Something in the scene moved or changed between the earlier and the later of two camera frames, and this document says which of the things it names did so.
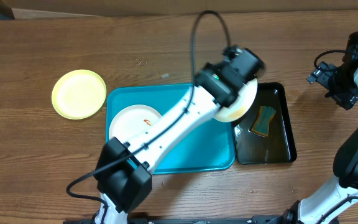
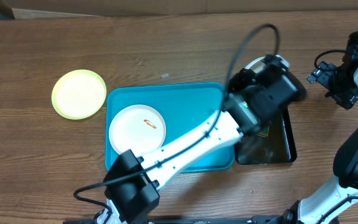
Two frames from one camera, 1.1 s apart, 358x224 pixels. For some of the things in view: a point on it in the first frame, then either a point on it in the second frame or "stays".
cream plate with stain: [241, 104] → [257, 66]
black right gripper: [324, 77] stays
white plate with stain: [131, 121] stays
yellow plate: [78, 94] stays
